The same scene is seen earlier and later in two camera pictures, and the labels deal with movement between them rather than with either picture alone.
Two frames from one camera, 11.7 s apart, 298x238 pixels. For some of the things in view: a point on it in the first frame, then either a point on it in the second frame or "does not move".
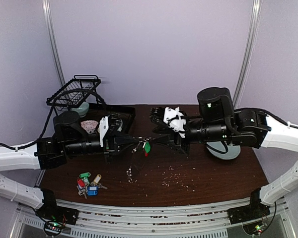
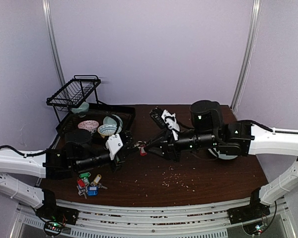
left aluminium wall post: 47,19 does not move
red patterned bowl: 90,126 does not move
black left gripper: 112,145 -> 118,161
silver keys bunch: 85,188 does not move
